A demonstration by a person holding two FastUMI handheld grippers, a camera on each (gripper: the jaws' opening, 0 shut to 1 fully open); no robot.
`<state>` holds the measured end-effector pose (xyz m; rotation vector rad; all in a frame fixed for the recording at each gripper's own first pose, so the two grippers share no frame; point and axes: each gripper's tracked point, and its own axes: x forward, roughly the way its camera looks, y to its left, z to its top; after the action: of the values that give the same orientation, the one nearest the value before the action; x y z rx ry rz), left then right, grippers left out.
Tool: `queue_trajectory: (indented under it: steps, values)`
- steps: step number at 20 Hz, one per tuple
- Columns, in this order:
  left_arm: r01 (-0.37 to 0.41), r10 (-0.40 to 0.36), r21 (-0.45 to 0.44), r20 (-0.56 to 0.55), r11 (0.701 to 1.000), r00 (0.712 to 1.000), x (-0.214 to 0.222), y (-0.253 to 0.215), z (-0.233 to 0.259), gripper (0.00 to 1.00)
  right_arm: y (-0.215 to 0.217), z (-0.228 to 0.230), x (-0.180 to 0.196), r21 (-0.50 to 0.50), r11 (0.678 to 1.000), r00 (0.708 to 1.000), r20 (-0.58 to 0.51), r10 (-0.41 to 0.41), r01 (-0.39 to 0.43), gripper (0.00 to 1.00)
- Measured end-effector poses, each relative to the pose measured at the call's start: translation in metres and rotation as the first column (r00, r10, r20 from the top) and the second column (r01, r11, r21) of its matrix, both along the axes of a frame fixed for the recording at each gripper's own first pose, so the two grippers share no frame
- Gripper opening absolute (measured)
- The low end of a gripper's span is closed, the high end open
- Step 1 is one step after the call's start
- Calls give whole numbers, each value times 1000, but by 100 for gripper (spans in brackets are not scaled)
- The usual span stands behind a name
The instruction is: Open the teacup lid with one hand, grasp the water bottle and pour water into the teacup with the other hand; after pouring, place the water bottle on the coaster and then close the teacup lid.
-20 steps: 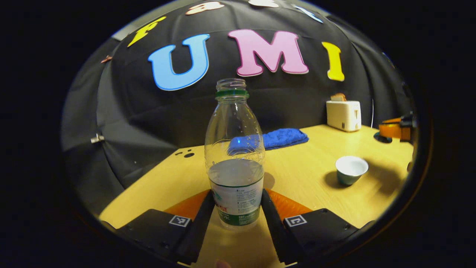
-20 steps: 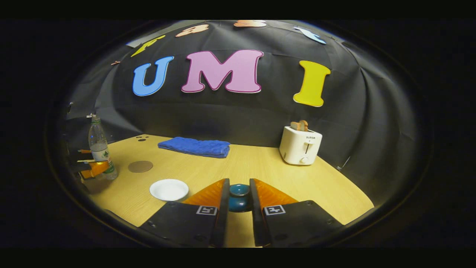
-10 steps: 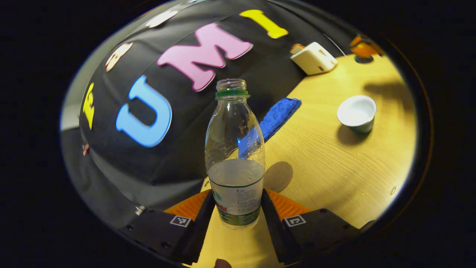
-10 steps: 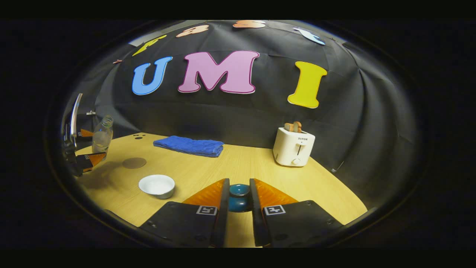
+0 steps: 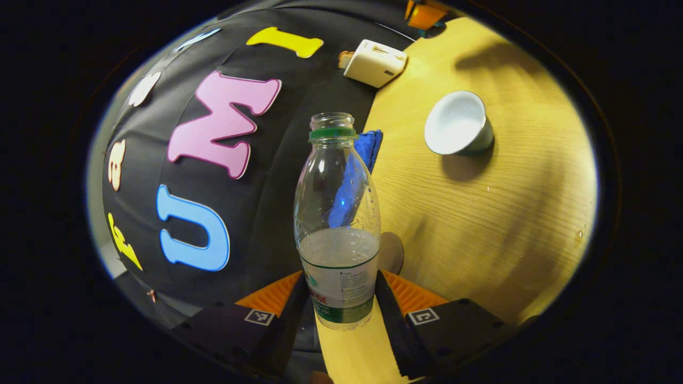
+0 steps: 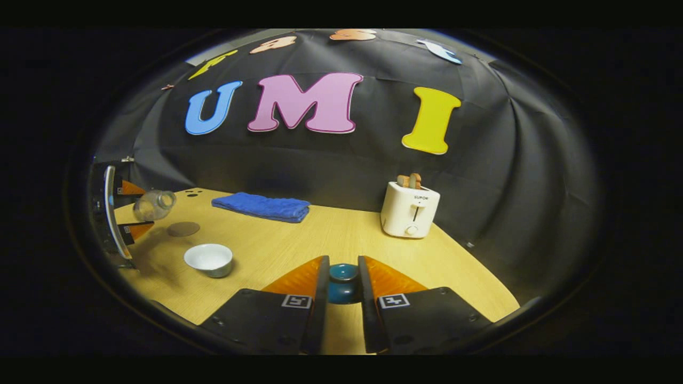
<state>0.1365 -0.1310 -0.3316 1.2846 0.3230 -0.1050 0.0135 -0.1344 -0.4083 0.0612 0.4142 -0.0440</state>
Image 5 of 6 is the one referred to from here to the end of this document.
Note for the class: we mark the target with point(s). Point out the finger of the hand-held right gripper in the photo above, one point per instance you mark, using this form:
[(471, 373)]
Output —
[(424, 15)]

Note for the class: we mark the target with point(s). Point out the white toaster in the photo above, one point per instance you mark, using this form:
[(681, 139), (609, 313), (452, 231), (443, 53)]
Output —
[(373, 64)]

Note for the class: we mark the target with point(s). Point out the white teacup with green outside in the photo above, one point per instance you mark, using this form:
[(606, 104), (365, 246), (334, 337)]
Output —
[(456, 122)]

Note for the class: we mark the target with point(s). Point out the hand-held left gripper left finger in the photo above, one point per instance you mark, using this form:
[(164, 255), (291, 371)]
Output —
[(293, 320)]

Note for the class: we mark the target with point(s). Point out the clear plastic water bottle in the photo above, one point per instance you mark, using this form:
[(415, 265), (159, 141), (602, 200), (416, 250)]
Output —
[(336, 256)]

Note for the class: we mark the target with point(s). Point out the black backdrop cloth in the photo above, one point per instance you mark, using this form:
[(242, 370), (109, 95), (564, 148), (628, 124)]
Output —
[(267, 176)]

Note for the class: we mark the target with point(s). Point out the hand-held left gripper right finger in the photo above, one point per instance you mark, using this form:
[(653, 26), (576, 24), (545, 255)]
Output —
[(395, 330)]

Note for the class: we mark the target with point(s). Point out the round brown coaster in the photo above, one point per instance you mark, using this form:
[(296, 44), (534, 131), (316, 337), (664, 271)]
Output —
[(392, 253)]

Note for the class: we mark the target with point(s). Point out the blue folded towel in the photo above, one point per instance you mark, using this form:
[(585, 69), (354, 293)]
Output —
[(371, 146)]

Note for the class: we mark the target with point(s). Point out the copper backdrop clip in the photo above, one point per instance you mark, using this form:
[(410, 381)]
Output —
[(152, 295)]

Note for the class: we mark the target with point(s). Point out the toasted bread slice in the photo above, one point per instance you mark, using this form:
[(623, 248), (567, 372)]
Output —
[(346, 58)]

